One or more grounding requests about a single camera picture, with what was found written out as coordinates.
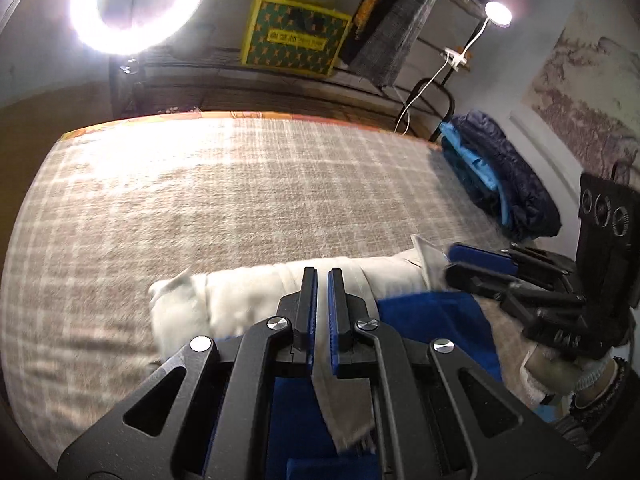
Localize plaid bed cover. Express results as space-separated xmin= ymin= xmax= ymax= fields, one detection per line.
xmin=1 ymin=113 xmax=508 ymax=465

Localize grey plaid hanging coat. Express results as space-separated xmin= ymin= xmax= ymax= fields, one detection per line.
xmin=348 ymin=0 xmax=436 ymax=87

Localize ring light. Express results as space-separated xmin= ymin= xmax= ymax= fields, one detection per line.
xmin=68 ymin=0 xmax=203 ymax=55

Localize white and blue work jacket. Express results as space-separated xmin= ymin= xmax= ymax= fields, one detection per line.
xmin=149 ymin=235 xmax=502 ymax=479

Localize white clip desk lamp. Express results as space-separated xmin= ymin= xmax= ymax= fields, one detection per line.
xmin=393 ymin=0 xmax=513 ymax=134

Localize landscape painting wall mural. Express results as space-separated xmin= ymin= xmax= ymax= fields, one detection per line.
xmin=523 ymin=4 xmax=639 ymax=185

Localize yellow green storage box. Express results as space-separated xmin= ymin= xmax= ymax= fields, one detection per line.
xmin=240 ymin=0 xmax=352 ymax=78

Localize yellow hanging scarf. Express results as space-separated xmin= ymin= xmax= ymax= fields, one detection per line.
xmin=352 ymin=0 xmax=381 ymax=37

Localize right gloved hand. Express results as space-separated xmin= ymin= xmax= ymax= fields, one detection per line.
xmin=523 ymin=346 xmax=617 ymax=408

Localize black metal clothes rack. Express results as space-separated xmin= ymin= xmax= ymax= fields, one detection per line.
xmin=108 ymin=0 xmax=491 ymax=136

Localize right forearm black sleeve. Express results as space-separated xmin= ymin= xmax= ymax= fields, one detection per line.
xmin=552 ymin=356 xmax=639 ymax=458

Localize folded navy puffer jacket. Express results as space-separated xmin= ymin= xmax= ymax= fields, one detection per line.
xmin=439 ymin=110 xmax=562 ymax=242

